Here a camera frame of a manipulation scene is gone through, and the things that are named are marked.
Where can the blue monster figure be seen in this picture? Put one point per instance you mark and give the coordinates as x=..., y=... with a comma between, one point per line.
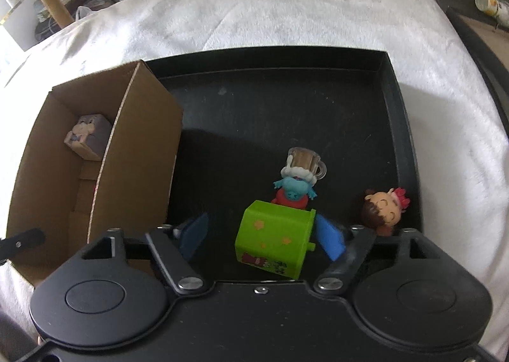
x=294, y=189

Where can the white plastic bag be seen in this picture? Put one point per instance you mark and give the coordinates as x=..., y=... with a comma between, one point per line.
x=85, y=12

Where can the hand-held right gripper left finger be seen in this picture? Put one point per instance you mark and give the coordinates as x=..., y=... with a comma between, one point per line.
x=195, y=238

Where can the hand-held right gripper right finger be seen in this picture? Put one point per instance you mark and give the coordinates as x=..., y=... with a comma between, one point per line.
x=330, y=238

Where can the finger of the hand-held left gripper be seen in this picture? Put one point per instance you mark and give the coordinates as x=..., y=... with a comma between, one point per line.
x=22, y=242

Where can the black tray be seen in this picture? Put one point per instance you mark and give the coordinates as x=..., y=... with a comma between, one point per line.
x=258, y=107

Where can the miniature beer mug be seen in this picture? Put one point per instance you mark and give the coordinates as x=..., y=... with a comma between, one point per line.
x=304, y=161

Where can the brown-haired doll figure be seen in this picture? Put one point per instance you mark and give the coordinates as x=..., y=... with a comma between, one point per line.
x=379, y=210

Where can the brown cardboard box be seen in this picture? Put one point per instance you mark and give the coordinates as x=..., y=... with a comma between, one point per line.
x=139, y=147

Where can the white fluffy blanket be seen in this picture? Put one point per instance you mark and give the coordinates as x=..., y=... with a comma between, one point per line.
x=278, y=7

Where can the stack of paper cups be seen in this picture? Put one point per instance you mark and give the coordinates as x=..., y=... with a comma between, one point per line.
x=493, y=7

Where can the green toy block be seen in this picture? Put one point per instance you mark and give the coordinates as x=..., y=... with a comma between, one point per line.
x=274, y=238

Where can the purple toy block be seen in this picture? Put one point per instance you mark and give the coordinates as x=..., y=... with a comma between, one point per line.
x=89, y=137

